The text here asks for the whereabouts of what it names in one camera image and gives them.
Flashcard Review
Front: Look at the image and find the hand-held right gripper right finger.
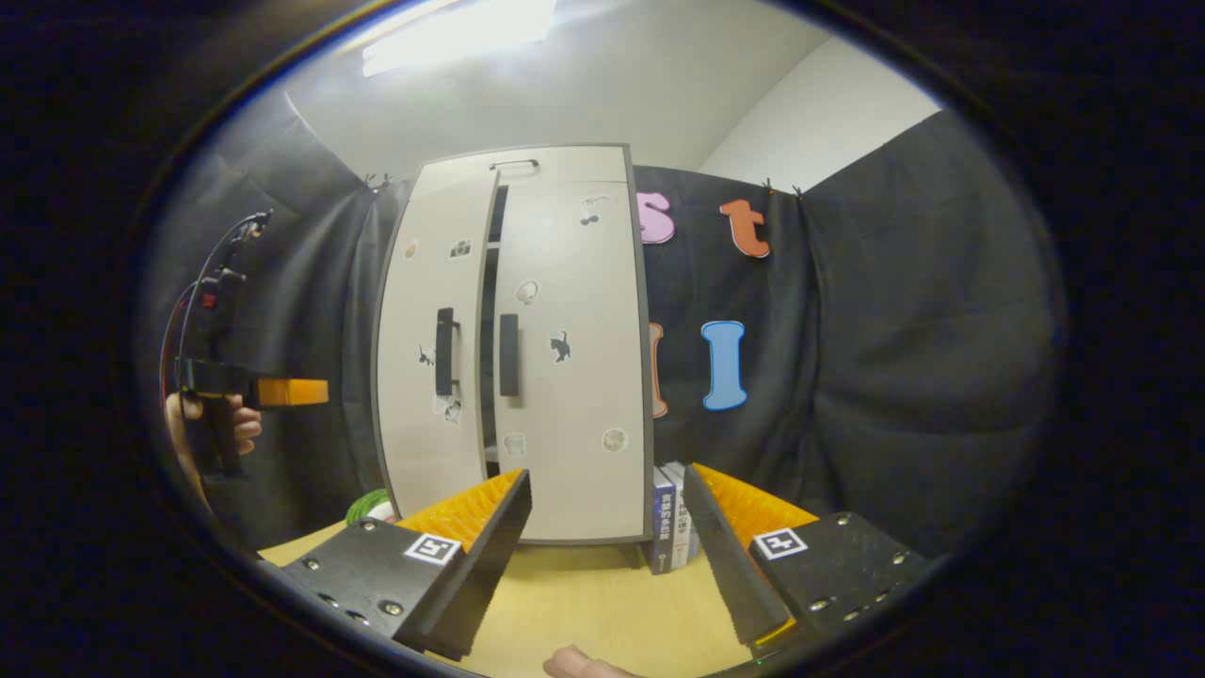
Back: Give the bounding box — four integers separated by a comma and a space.
683, 463, 933, 658

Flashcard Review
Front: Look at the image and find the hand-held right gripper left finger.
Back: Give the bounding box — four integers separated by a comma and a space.
257, 468, 533, 662

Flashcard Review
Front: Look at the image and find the white shoe cabinet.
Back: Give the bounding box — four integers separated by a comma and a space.
371, 143, 658, 547

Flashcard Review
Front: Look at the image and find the white shoe cabinet door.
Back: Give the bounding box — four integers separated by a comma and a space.
373, 164, 501, 522
490, 177, 652, 546

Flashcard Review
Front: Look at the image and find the white spine book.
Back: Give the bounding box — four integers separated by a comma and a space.
665, 460, 696, 570

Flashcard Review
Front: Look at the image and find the green round object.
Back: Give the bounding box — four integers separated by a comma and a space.
345, 488, 401, 528

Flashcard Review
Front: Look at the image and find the black door handle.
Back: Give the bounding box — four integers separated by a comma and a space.
434, 307, 462, 397
498, 314, 521, 397

